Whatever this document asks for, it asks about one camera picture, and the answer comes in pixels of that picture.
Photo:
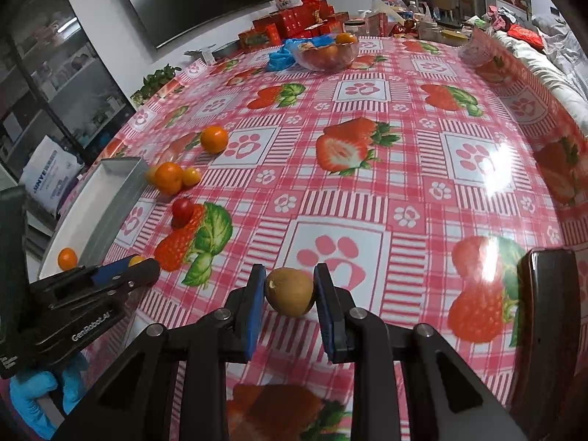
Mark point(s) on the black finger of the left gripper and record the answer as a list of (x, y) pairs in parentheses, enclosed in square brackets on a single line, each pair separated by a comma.
[(142, 274)]

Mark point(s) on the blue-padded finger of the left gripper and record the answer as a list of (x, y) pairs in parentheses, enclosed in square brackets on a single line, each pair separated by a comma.
[(104, 274)]

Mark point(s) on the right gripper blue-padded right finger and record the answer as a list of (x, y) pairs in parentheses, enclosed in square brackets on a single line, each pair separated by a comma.
[(333, 303)]

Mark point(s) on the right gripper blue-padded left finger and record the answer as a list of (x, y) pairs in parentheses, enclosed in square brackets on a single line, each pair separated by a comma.
[(246, 306)]

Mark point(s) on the small orange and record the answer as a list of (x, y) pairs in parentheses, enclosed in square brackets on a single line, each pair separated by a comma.
[(67, 259)]

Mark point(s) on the brown round longan fruit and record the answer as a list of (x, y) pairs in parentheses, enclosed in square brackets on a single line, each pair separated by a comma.
[(289, 291)]

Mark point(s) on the red cherry tomato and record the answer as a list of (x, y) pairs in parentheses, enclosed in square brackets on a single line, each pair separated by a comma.
[(182, 210)]

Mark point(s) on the orange mandarin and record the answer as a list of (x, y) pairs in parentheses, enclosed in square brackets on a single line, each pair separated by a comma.
[(213, 139), (168, 178)]

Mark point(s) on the small yellow kumquat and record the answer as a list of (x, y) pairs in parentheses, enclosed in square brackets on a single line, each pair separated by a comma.
[(191, 176), (150, 175)]

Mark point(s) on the left blue-gloved hand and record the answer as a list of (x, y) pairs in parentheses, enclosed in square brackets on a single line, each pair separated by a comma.
[(26, 388)]

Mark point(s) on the grey shallow tray box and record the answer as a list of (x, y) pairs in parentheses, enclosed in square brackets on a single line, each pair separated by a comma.
[(102, 202)]

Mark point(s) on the white plastic package bag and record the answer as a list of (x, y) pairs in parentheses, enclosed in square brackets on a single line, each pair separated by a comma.
[(50, 174)]

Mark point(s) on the strawberry pattern tablecloth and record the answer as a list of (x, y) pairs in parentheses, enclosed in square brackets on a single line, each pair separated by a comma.
[(419, 176)]

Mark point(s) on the green leafy vegetables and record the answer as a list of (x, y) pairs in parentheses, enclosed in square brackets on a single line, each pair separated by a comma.
[(152, 83)]

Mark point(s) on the glass door cabinet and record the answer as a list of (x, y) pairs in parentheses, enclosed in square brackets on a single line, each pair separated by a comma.
[(53, 84)]

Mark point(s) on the glass fruit bowl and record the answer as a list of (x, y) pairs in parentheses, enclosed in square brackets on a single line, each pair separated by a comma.
[(327, 59)]

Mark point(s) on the blue plastic bag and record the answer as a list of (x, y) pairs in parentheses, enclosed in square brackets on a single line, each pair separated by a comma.
[(283, 58)]

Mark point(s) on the orange in glass bowl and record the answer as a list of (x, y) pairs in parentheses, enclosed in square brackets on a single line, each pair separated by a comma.
[(345, 38)]

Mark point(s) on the red gift boxes stack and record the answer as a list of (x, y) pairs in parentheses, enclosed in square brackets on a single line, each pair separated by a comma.
[(312, 18)]

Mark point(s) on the white sofa with clutter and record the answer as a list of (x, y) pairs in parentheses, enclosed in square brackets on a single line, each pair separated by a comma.
[(546, 45)]

